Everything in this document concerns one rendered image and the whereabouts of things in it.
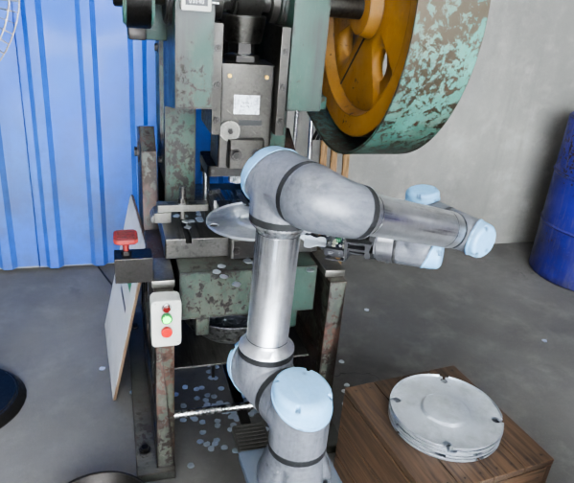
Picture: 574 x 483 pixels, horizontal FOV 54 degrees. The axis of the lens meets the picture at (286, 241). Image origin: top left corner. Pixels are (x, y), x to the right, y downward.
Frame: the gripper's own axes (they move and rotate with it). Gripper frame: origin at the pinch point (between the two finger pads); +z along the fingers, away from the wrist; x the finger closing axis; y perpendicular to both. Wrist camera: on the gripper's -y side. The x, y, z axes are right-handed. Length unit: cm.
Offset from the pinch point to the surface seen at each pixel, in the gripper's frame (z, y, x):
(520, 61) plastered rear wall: -45, -223, -26
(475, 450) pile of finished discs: -49, 9, 47
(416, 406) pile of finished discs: -33, 1, 44
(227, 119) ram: 25.8, -11.6, -24.4
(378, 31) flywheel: -8, -39, -46
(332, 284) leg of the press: -5.5, -11.4, 19.4
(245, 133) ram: 22.0, -14.8, -20.2
